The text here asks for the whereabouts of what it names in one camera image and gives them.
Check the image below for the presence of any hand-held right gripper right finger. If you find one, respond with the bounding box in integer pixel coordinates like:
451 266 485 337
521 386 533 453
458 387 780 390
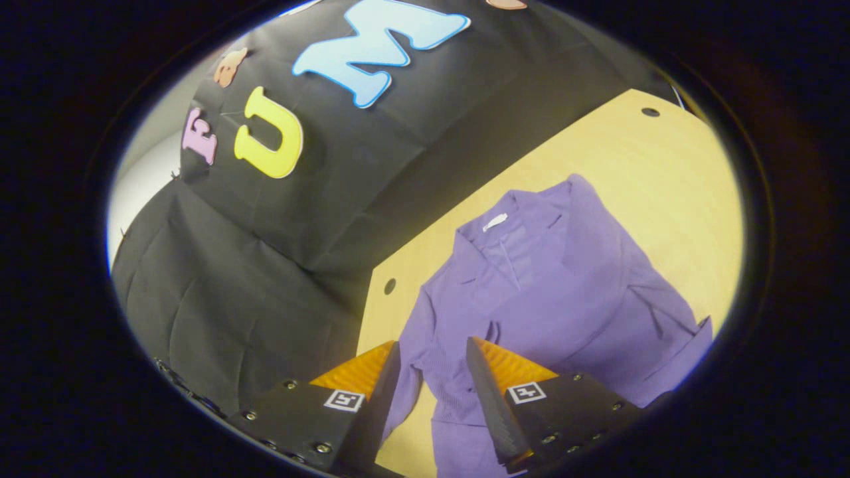
465 335 645 473

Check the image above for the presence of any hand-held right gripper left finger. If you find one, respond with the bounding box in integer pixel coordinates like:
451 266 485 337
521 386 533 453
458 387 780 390
226 340 402 477

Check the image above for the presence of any purple knitted cardigan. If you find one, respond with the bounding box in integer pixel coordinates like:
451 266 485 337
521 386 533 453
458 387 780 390
382 174 715 478

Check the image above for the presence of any black backdrop cloth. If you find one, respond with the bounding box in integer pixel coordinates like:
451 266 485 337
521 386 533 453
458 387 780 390
110 0 685 419

